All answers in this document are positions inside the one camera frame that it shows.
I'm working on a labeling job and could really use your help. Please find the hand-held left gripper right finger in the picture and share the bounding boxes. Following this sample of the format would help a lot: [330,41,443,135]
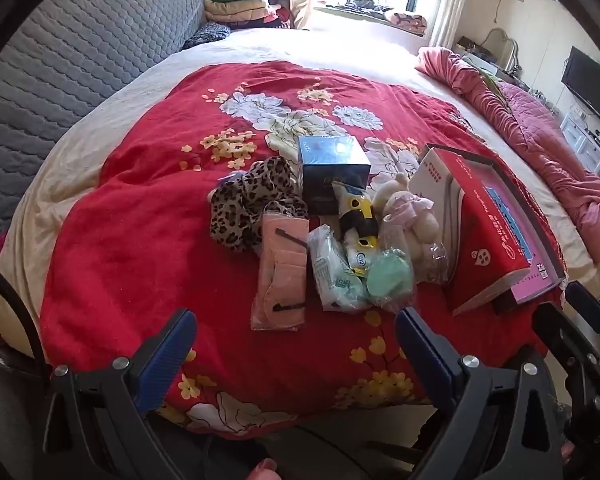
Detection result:
[395,307,566,480]

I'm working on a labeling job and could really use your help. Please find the cluttered dressing table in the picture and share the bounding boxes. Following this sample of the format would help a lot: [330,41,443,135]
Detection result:
[455,35,523,81]

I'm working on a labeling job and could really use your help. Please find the green crumpled blanket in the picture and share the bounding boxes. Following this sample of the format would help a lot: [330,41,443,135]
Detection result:
[462,55,502,92]

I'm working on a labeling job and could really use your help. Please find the heart-shaped metal mirror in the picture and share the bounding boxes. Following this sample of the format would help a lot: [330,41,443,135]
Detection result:
[482,27,523,73]

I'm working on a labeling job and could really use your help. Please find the green round item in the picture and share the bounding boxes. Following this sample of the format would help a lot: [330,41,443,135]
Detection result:
[365,247,416,311]

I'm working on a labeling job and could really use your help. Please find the brown floral cushion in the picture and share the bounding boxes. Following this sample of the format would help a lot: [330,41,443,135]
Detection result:
[385,9,428,36]

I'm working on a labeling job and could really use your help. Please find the red floral blanket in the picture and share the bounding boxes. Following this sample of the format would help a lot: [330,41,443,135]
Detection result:
[0,60,571,433]

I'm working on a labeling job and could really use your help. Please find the pale green tissue pack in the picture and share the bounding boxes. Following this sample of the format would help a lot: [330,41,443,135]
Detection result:
[307,225,373,313]

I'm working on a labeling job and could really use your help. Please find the bed with cream sheet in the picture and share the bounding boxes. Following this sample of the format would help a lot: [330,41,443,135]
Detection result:
[0,27,600,361]

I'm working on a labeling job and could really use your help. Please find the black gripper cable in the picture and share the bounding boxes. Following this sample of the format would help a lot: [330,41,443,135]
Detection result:
[0,257,47,378]

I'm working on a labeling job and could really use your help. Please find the white drawer cabinet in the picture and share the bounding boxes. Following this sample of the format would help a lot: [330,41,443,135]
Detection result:
[560,110,600,176]

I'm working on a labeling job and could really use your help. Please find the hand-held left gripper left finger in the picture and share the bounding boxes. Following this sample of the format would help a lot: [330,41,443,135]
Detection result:
[42,308,201,480]

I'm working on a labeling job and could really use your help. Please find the glossy black box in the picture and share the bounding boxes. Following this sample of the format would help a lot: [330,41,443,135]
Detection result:
[297,135,372,216]

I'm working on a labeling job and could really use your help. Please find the leopard print cloth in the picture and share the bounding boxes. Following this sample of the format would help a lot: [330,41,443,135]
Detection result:
[209,156,311,253]

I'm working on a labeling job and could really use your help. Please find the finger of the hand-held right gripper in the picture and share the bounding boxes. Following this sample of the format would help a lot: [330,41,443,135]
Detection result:
[531,304,600,411]
[564,280,600,341]

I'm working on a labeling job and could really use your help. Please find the pink quilt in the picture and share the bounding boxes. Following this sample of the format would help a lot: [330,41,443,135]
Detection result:
[415,46,600,261]

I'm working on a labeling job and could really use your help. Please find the dark clothes on windowsill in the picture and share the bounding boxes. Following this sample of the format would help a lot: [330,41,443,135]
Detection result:
[325,0,396,14]

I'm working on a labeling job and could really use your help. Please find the black flat television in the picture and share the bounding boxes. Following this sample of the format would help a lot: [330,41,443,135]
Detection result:
[561,46,600,133]

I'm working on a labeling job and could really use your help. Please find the beige folded blanket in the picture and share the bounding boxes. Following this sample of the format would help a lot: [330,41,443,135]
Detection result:
[204,0,277,17]

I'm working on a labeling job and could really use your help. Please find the pink eye mask packet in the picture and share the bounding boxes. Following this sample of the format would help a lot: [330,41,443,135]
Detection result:
[250,209,311,332]

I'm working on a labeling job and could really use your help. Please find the dark patterned cloth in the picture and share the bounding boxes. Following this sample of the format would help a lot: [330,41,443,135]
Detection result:
[182,22,231,51]

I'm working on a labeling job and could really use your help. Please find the cream teddy bear pink bow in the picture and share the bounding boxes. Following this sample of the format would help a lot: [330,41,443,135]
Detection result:
[372,172,448,283]

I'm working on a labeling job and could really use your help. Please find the grey quilted headboard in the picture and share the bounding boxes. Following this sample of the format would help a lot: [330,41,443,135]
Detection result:
[0,0,206,291]

